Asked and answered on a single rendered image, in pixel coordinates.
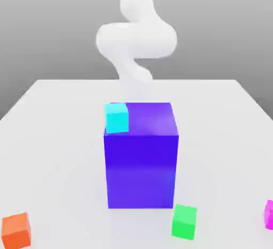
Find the small magenta cube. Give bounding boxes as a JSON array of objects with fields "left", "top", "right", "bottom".
[{"left": 263, "top": 199, "right": 273, "bottom": 231}]

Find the small orange cube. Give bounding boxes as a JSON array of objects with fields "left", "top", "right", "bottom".
[{"left": 1, "top": 212, "right": 32, "bottom": 249}]

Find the small green cube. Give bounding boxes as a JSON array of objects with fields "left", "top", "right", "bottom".
[{"left": 171, "top": 204, "right": 198, "bottom": 242}]

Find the small cyan cube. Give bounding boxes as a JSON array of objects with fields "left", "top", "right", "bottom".
[{"left": 104, "top": 102, "right": 130, "bottom": 134}]

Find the large purple box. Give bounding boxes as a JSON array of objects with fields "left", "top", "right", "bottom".
[{"left": 103, "top": 102, "right": 179, "bottom": 210}]

